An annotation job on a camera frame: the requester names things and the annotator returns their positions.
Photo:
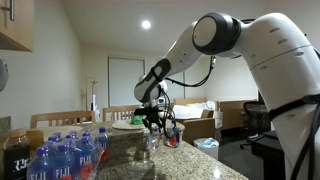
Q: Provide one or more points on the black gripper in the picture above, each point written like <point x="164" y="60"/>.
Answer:
<point x="152" y="117"/>

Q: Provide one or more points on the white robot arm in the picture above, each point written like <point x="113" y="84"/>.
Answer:
<point x="284" y="65"/>

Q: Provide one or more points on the pack of Fiji water bottles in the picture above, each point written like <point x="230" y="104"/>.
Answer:
<point x="71" y="158"/>

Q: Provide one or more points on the green tissue box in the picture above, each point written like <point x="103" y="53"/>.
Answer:
<point x="136" y="119"/>

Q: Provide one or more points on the wooden chair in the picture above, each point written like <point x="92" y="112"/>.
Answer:
<point x="63" y="118"/>
<point x="118" y="112"/>

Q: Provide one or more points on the beige sofa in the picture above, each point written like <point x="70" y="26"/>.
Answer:
<point x="203" y="118"/>

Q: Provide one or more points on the white trash bin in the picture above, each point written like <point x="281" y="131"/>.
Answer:
<point x="209" y="146"/>

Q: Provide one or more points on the black office chair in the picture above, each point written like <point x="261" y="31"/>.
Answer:
<point x="257" y="120"/>

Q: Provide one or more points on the dark drink jar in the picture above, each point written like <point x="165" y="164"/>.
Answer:
<point x="16" y="155"/>

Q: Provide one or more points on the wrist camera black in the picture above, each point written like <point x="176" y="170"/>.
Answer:
<point x="141" y="111"/>

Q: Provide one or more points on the wall telephone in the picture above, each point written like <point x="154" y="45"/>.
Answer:
<point x="4" y="74"/>

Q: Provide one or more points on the wooden wall cabinets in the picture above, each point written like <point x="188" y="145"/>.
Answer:
<point x="16" y="25"/>

